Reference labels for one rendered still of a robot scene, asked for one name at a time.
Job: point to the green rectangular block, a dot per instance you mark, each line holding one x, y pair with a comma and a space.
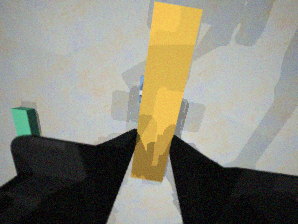
25, 121

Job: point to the yellow bar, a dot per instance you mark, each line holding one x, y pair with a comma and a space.
171, 45

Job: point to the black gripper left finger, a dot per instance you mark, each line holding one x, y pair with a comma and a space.
100, 167

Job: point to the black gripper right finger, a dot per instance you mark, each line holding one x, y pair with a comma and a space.
208, 192

